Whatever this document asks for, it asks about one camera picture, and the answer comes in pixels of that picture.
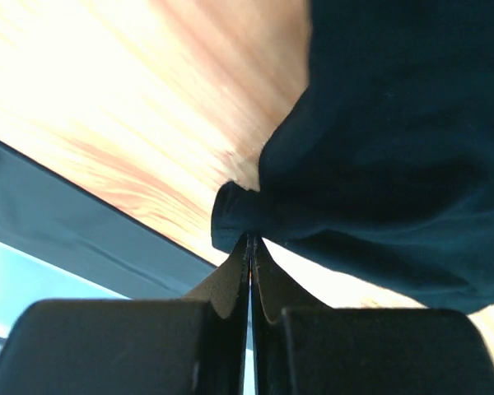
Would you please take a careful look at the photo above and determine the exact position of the black t-shirt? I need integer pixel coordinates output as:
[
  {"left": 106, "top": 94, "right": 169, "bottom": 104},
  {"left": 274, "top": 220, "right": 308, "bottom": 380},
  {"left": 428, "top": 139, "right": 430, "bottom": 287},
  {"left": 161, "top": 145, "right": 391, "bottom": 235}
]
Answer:
[{"left": 211, "top": 1, "right": 494, "bottom": 314}]

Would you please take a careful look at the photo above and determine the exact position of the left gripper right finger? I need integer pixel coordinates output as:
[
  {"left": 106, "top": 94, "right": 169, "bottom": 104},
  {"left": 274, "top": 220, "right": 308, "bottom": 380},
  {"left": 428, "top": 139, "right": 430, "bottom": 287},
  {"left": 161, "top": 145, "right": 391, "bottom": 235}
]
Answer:
[{"left": 249, "top": 237, "right": 494, "bottom": 395}]

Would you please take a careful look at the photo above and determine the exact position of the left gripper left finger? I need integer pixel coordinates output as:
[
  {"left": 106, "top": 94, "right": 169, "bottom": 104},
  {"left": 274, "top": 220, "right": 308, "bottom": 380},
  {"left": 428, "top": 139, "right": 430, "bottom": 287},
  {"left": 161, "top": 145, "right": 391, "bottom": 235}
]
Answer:
[{"left": 0, "top": 236, "right": 249, "bottom": 394}]

